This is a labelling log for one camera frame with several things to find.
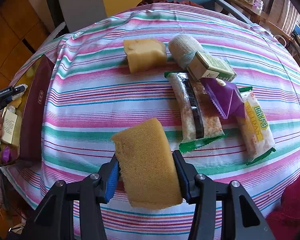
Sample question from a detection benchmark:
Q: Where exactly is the yellow sponge block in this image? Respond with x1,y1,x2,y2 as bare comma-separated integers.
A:
123,38,167,74
111,118,183,210

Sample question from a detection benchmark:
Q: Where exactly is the clear rice snack packet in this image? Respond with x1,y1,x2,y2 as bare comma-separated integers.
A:
164,72,225,153

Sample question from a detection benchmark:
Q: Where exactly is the purple snack packet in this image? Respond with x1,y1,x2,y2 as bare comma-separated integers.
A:
1,146,11,164
200,77,245,119

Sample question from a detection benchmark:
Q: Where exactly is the gold metal tin box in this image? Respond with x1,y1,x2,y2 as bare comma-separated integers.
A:
0,56,55,165

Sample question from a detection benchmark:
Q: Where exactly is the yellow Weidan snack packet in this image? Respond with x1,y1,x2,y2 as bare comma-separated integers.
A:
237,87,276,165

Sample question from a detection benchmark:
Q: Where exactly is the green white small box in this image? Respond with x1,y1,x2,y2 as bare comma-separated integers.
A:
188,51,237,82

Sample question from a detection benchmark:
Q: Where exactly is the beige sock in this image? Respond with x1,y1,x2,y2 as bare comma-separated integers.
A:
168,34,206,70

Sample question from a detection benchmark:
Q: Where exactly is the white cardboard box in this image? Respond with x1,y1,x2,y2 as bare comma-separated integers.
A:
1,109,18,144

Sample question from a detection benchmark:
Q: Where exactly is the wooden wardrobe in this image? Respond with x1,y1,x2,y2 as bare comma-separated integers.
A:
0,0,49,90

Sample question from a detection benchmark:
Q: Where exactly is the black rolled mat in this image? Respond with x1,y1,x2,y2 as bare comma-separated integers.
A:
46,0,64,28

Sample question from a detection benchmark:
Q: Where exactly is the dark red garment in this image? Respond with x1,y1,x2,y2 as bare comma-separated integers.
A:
266,176,300,239

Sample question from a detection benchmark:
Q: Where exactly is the dark red cloth on chair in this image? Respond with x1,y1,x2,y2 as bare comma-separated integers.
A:
137,0,204,8

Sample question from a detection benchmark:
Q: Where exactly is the wooden desk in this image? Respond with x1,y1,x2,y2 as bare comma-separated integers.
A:
225,0,293,44

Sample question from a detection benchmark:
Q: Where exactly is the pink jar on desk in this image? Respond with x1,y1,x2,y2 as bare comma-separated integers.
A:
253,0,264,14

